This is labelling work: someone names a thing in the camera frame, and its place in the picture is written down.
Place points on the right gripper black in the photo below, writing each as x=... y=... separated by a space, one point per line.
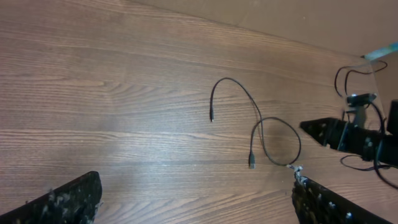
x=343 y=136

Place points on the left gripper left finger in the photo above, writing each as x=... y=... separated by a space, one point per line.
x=75 y=202

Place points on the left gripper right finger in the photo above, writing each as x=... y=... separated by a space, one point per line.
x=314 y=203

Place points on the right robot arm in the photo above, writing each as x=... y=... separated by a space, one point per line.
x=388 y=144

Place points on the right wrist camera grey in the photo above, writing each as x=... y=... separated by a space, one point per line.
x=360 y=100

